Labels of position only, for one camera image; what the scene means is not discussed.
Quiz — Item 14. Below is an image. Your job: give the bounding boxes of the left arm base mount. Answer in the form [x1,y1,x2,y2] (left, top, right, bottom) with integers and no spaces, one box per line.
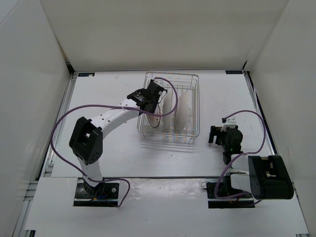
[73,179,119,207]

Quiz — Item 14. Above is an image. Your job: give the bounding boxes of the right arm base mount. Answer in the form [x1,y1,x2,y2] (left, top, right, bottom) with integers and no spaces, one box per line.
[201,181,255,209]

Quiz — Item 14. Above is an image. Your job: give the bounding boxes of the blue corner label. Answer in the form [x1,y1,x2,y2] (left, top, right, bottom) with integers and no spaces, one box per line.
[78,73,95,77]
[225,70,243,75]

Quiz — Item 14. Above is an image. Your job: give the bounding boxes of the purple cable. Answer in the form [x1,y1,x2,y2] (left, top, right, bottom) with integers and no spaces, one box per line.
[214,110,268,206]
[50,77,180,208]

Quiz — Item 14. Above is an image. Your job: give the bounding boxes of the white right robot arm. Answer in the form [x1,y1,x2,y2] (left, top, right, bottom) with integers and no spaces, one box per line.
[206,125,294,200]

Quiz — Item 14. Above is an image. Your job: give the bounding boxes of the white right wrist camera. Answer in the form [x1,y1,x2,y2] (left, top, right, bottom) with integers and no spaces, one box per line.
[221,116,237,132]

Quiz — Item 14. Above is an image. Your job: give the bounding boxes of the right blue corner label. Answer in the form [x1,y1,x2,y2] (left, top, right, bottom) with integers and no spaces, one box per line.
[225,70,243,75]

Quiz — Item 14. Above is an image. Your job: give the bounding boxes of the metal wire dish rack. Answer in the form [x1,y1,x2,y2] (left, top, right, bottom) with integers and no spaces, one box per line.
[137,71,200,144]

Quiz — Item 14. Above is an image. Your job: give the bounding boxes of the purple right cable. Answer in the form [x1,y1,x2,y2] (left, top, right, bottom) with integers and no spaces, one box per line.
[214,110,268,206]

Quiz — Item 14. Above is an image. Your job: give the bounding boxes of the left blue corner label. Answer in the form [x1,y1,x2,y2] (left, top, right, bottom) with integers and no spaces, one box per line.
[78,73,95,77]

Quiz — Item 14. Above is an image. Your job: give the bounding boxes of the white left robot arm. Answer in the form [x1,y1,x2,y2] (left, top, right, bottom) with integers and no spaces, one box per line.
[69,79,165,198]

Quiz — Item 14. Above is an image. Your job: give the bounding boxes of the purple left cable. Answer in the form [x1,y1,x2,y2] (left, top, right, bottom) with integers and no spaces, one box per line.
[50,77,180,208]

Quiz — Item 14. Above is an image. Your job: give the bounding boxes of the white middle plate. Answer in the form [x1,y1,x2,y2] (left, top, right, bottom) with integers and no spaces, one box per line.
[161,91,172,131]

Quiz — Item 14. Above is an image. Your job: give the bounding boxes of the white plate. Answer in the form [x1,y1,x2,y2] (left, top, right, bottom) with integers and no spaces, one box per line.
[175,91,189,133]
[161,91,172,131]

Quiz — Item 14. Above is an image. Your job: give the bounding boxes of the plate with orange sunburst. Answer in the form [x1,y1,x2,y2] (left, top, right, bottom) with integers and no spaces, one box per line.
[146,104,161,128]

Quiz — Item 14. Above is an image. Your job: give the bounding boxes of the white right plate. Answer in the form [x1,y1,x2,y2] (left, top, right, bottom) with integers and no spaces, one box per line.
[175,91,189,133]

